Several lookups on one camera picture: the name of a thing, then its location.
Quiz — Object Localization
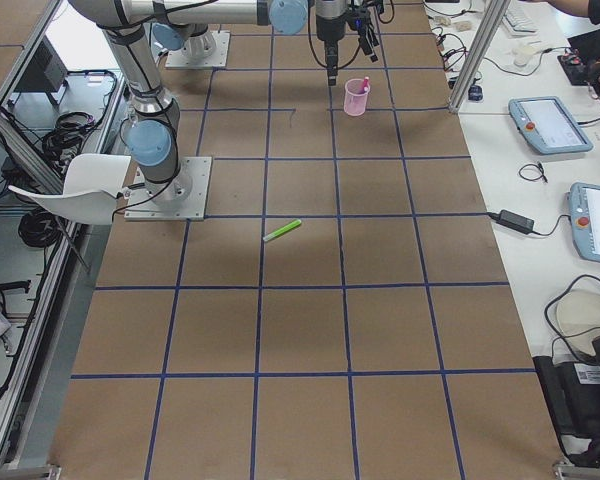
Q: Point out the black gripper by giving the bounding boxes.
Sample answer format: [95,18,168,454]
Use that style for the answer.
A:
[323,39,339,86]

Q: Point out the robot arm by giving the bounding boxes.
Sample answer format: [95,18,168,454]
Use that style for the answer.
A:
[152,23,216,57]
[72,1,349,205]

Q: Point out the pink mesh cup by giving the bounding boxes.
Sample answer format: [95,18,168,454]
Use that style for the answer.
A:
[343,77,370,117]

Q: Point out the blue plaid pouch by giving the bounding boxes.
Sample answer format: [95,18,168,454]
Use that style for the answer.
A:
[468,85,484,102]

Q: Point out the green highlighter pen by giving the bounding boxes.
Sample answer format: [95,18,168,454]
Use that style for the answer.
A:
[262,219,302,243]

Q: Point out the far teach pendant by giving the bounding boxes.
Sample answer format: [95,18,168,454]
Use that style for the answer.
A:
[508,96,593,155]

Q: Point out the teach pendant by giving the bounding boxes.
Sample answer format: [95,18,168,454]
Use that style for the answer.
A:
[508,96,593,155]
[568,182,600,262]

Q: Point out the black power adapter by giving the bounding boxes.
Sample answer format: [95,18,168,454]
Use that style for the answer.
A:
[497,210,534,235]

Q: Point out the white plastic chair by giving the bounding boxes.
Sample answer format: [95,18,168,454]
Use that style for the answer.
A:
[9,153,131,225]

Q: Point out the near teach pendant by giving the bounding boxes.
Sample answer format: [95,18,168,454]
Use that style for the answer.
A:
[568,182,600,262]

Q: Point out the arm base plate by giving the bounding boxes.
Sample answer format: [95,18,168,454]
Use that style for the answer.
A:
[165,30,230,70]
[124,156,212,221]

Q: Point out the aluminium frame post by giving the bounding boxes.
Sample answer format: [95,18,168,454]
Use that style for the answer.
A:
[448,0,510,113]

